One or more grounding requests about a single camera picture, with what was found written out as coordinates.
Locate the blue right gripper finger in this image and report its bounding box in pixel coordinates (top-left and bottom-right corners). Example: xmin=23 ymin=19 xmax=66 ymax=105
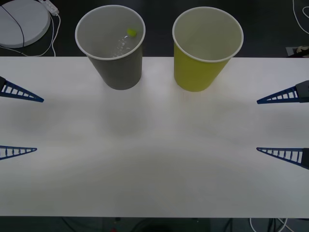
xmin=256 ymin=147 xmax=309 ymax=171
xmin=256 ymin=80 xmax=309 ymax=105

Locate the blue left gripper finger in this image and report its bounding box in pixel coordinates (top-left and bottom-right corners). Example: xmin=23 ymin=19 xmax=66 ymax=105
xmin=0 ymin=145 xmax=38 ymax=161
xmin=0 ymin=76 xmax=45 ymax=103

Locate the clear bottle with green cap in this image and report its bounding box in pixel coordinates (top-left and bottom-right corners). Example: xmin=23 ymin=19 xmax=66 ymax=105
xmin=110 ymin=28 xmax=139 ymax=60

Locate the grey floor box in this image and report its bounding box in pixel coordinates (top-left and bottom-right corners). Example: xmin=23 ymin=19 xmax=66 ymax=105
xmin=285 ymin=45 xmax=309 ymax=58

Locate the round white disc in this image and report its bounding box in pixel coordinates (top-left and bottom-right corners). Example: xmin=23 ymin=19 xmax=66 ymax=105
xmin=0 ymin=0 xmax=51 ymax=48

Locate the white power strip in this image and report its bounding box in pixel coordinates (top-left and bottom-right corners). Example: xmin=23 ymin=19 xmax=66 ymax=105
xmin=38 ymin=0 xmax=60 ymax=15

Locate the yellow-green plastic bin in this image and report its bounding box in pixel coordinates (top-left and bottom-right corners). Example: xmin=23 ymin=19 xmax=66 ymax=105
xmin=171 ymin=6 xmax=244 ymax=93

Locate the thin black cable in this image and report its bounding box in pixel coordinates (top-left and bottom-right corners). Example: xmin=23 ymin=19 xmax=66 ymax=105
xmin=0 ymin=4 xmax=26 ymax=48

